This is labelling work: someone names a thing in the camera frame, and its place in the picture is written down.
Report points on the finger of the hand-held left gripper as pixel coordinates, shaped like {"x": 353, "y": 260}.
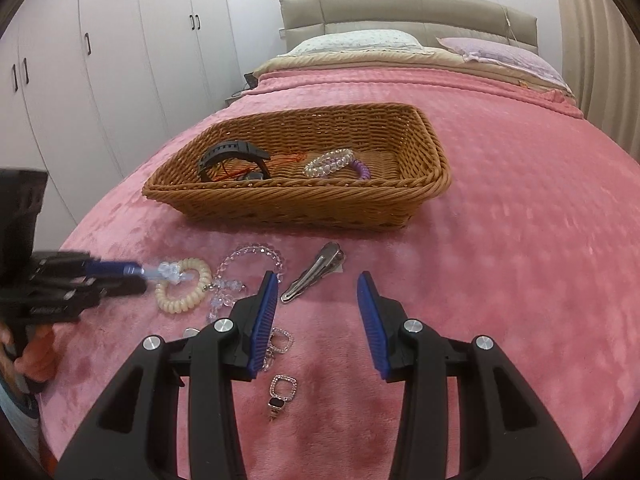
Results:
{"x": 117, "y": 266}
{"x": 117, "y": 288}

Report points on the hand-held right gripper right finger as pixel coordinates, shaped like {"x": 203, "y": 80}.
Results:
{"x": 371, "y": 320}

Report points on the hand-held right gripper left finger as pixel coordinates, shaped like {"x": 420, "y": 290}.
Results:
{"x": 264, "y": 320}

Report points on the silver hair clip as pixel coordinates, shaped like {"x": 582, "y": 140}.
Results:
{"x": 315, "y": 270}

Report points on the brown wicker basket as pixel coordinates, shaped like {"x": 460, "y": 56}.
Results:
{"x": 300, "y": 205}

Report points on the person's left hand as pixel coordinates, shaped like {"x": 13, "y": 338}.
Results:
{"x": 39, "y": 355}

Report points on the square rhinestone dark-stone earring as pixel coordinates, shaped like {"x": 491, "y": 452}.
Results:
{"x": 277, "y": 403}

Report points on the pink fleece blanket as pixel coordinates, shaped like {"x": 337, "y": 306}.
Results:
{"x": 500, "y": 260}

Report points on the black wristwatch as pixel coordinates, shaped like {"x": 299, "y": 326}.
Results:
{"x": 220, "y": 152}

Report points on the white wardrobe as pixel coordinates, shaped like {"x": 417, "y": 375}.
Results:
{"x": 125, "y": 60}

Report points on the nightstand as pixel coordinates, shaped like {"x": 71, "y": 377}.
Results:
{"x": 234, "y": 99}

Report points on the dark device on nightstand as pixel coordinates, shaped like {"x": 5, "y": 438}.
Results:
{"x": 250, "y": 81}

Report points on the beige bed sheet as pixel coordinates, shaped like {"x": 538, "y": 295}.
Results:
{"x": 310, "y": 62}

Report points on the white dotted pillow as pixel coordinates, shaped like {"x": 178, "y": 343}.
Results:
{"x": 350, "y": 40}

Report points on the lilac pillow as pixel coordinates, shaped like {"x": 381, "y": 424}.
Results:
{"x": 500, "y": 57}

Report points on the beige padded headboard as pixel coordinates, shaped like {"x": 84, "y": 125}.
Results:
{"x": 400, "y": 5}

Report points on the beige curtain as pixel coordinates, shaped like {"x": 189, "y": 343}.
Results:
{"x": 600, "y": 60}

